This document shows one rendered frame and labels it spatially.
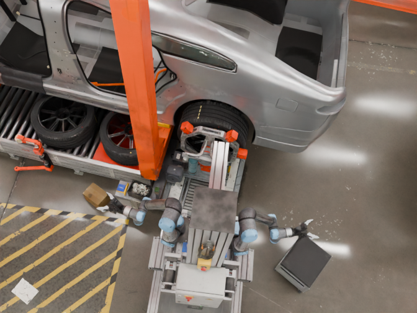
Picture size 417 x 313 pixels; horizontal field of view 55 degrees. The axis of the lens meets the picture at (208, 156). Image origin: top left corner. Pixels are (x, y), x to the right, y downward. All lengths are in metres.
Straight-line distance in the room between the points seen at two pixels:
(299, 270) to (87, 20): 3.36
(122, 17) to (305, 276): 2.83
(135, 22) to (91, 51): 2.34
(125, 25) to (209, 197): 1.05
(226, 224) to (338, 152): 3.06
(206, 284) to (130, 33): 1.73
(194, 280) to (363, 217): 2.47
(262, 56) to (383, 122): 2.72
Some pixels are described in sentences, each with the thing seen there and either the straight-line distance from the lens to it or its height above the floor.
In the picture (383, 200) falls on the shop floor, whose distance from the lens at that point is 5.01.
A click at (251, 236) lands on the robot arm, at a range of 2.82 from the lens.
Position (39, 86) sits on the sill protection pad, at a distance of 4.27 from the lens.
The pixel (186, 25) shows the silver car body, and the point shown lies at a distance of 3.19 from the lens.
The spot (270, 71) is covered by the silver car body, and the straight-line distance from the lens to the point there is 3.20.
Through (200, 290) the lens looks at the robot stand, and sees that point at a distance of 2.92.
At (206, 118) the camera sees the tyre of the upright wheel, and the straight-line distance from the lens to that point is 3.53.
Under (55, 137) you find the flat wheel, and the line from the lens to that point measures 4.37.
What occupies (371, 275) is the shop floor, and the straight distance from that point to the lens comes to 4.64.
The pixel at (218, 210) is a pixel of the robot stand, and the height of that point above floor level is 2.03.
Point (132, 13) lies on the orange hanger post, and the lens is 2.26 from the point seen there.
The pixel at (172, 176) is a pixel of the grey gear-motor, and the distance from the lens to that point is 4.12.
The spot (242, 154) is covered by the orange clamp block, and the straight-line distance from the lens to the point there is 3.71.
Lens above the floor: 4.10
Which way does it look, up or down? 61 degrees down
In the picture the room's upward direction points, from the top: 8 degrees clockwise
